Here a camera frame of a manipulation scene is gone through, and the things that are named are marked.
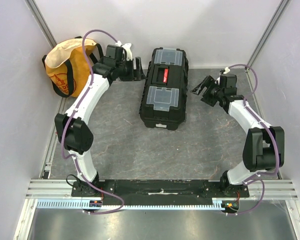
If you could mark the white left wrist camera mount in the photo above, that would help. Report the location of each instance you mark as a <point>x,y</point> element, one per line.
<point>127,50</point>

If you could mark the black plastic tool box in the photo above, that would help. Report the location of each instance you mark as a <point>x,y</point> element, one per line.
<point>164,97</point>

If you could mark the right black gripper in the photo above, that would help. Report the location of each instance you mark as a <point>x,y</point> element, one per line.
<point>207,89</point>

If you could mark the yellow canvas tote bag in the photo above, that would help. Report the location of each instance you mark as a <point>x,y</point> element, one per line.
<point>67,67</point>

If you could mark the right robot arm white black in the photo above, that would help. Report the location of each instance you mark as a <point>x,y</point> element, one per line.
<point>264,147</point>

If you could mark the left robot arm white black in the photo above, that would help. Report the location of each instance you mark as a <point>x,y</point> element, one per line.
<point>72,127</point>

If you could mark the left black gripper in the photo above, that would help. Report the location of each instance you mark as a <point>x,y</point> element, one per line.
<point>135,74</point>

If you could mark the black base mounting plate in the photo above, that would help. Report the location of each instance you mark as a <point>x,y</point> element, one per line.
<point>163,191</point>

